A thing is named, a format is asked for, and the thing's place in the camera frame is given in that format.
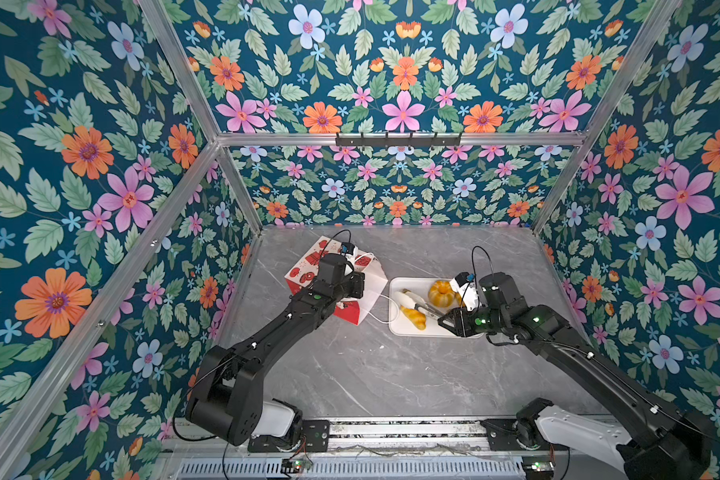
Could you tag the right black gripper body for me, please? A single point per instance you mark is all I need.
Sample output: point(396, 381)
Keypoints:
point(480, 320)

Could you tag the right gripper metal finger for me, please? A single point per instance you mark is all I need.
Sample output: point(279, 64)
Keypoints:
point(429, 311)
point(415, 297)

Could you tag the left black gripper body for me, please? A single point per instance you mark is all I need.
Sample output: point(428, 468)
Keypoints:
point(348, 286)

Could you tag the yellow striped croissant bread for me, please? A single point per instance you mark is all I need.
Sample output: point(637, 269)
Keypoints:
point(442, 296)

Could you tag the red white paper bag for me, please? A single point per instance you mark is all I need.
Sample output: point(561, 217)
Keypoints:
point(301, 276)

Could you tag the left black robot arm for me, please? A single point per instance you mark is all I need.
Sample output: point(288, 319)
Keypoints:
point(227, 399)

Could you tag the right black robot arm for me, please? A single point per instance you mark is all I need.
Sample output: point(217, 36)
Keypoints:
point(649, 438)

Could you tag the white rectangular tray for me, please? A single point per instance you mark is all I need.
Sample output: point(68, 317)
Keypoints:
point(398, 323)

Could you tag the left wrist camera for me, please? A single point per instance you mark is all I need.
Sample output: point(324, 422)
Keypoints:
point(347, 249)

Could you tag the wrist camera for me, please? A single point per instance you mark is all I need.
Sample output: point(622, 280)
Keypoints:
point(347, 249)
point(463, 284)

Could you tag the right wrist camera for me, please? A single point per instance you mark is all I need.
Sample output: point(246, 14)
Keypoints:
point(463, 284)

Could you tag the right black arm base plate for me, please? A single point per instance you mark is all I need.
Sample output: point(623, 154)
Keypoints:
point(505, 434)

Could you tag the black hook rail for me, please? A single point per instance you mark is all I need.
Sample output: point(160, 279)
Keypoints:
point(383, 140)

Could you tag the aluminium front rail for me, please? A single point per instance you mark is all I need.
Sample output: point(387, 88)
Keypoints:
point(379, 436)

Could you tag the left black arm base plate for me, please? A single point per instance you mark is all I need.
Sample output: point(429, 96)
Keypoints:
point(311, 436)

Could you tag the white slotted cable duct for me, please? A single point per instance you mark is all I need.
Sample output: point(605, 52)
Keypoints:
point(352, 468)

